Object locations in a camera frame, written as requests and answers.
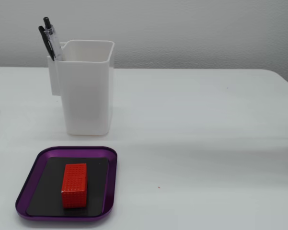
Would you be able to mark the black clear retractable pen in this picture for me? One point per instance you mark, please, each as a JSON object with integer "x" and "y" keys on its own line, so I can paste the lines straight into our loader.
{"x": 53, "y": 40}

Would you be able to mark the red studded block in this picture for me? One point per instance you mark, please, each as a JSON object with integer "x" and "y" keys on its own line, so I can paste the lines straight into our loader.
{"x": 74, "y": 187}

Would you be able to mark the purple metal tray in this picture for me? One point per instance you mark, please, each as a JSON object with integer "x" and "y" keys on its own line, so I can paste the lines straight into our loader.
{"x": 112, "y": 172}

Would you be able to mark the white plastic pen holder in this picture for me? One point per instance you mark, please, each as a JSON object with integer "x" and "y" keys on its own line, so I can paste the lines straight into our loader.
{"x": 86, "y": 95}

